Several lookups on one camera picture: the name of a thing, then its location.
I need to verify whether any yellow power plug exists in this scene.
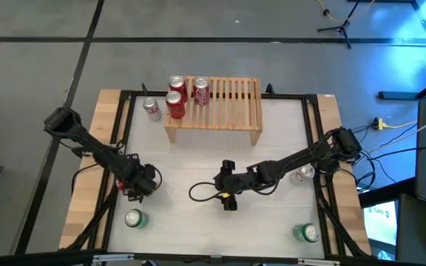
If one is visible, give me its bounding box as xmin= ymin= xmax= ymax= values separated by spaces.
xmin=371 ymin=117 xmax=388 ymax=131

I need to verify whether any yellow power cable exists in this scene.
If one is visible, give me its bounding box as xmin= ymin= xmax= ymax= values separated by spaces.
xmin=382 ymin=120 xmax=419 ymax=129

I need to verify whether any wooden slatted shelf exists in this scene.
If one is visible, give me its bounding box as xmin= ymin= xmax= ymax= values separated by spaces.
xmin=163 ymin=75 xmax=264 ymax=146

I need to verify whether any black floor cable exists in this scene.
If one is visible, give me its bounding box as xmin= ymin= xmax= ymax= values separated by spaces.
xmin=353 ymin=123 xmax=426 ymax=193

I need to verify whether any black aluminium table frame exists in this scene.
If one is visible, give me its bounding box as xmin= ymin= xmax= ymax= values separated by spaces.
xmin=64 ymin=83 xmax=371 ymax=259

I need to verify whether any white floor cable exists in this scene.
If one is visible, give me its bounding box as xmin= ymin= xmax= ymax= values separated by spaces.
xmin=368 ymin=109 xmax=426 ymax=156

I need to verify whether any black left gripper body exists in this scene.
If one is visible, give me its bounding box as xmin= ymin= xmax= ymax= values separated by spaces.
xmin=124 ymin=153 xmax=152 ymax=188

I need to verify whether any black floor bar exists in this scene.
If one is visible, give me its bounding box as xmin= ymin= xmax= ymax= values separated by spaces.
xmin=378 ymin=72 xmax=426 ymax=101

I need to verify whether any computer monitor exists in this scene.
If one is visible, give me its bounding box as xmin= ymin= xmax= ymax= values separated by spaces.
xmin=362 ymin=199 xmax=399 ymax=259

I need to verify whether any black tripod stand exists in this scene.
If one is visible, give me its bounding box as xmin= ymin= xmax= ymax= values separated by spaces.
xmin=316 ymin=0 xmax=364 ymax=50

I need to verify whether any black looped gripper cable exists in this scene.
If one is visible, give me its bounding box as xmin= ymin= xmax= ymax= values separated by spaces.
xmin=188 ymin=180 xmax=224 ymax=203

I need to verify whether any red Coke Zero can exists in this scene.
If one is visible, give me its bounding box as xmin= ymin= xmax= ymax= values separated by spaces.
xmin=165 ymin=90 xmax=186 ymax=120
xmin=168 ymin=75 xmax=189 ymax=104

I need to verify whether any green Sprite can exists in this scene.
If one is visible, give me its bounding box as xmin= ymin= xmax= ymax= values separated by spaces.
xmin=292 ymin=222 xmax=321 ymax=244
xmin=124 ymin=208 xmax=149 ymax=230

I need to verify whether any silver Diet Coke can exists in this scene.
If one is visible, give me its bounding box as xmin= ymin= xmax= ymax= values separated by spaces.
xmin=289 ymin=164 xmax=316 ymax=187
xmin=142 ymin=96 xmax=163 ymax=122

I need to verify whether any yellow floor cable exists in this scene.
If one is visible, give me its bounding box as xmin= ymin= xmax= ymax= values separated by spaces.
xmin=315 ymin=0 xmax=377 ymax=22

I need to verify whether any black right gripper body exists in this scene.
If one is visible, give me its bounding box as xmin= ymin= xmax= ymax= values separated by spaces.
xmin=212 ymin=168 xmax=251 ymax=197

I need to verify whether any silver metal bracket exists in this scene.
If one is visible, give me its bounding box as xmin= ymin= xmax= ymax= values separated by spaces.
xmin=297 ymin=258 xmax=342 ymax=266
xmin=92 ymin=253 xmax=135 ymax=264

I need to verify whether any black crossbeam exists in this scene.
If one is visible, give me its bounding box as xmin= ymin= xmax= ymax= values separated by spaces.
xmin=0 ymin=249 xmax=426 ymax=266

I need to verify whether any light wooden side board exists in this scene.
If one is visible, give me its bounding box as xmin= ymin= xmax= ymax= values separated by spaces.
xmin=59 ymin=88 xmax=131 ymax=252
xmin=311 ymin=94 xmax=372 ymax=256

